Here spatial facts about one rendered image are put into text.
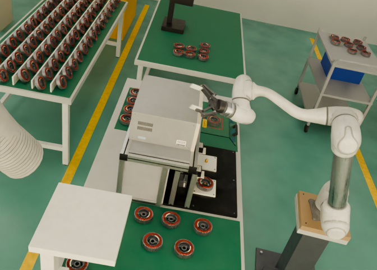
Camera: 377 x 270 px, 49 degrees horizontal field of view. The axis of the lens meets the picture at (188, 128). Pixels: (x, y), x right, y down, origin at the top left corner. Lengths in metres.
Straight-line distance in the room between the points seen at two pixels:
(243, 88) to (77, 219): 1.15
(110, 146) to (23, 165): 1.47
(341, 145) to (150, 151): 1.03
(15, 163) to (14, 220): 2.00
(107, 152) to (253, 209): 1.53
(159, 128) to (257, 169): 2.04
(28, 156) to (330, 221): 1.70
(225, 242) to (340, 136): 0.90
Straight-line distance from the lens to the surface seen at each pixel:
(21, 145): 1.49
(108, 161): 2.83
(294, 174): 4.35
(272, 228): 3.73
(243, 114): 2.33
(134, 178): 2.46
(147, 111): 2.33
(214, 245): 2.46
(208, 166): 2.87
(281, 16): 7.86
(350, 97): 4.92
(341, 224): 2.53
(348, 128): 2.17
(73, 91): 3.49
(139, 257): 2.34
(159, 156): 2.35
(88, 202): 1.95
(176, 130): 2.35
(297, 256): 3.07
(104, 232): 1.84
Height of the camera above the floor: 2.65
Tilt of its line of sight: 36 degrees down
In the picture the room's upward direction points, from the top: 13 degrees clockwise
